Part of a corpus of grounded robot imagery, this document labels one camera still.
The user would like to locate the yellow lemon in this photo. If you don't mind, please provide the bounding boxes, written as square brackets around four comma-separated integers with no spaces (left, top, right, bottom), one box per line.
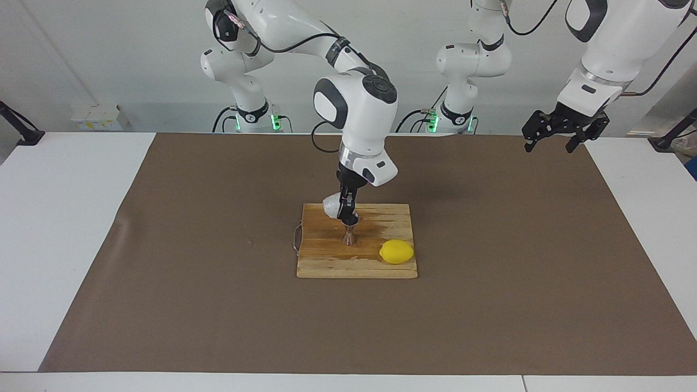
[380,240,415,265]

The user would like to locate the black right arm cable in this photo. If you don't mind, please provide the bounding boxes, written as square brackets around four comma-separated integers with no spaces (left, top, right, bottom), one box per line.
[218,8,382,154]

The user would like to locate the steel double jigger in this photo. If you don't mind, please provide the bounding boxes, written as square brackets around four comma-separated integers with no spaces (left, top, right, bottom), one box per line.
[342,215,360,246]

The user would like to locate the black camera stand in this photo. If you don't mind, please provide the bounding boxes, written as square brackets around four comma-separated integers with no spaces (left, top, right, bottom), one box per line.
[648,108,697,152]
[0,101,45,146]

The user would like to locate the black base power cable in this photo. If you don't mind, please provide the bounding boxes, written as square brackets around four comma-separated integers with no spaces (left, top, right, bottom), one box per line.
[396,109,436,133]
[211,106,240,134]

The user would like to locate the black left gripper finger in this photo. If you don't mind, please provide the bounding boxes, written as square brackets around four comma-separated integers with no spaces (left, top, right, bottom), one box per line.
[522,111,557,153]
[565,112,609,154]

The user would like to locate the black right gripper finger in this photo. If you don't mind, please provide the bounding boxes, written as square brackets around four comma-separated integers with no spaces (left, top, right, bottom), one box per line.
[338,188,359,221]

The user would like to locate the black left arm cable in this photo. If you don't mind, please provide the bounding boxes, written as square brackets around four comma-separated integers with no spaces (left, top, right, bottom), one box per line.
[501,0,697,97]

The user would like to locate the white cardboard boxes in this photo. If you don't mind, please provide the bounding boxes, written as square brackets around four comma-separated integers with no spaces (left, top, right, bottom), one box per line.
[71,105,131,131]

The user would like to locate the wooden cutting board, metal handle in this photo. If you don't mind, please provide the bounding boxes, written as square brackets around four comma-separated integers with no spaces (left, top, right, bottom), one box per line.
[293,203,419,279]

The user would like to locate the brown paper table mat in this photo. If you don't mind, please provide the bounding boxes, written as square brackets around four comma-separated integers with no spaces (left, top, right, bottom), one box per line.
[38,133,697,376]

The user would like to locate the small clear plastic cup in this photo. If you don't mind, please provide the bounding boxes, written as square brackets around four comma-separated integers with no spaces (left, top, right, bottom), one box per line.
[322,193,345,219]

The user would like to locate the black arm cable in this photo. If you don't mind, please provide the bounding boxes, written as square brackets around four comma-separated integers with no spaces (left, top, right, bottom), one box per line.
[218,8,382,154]
[501,0,697,97]

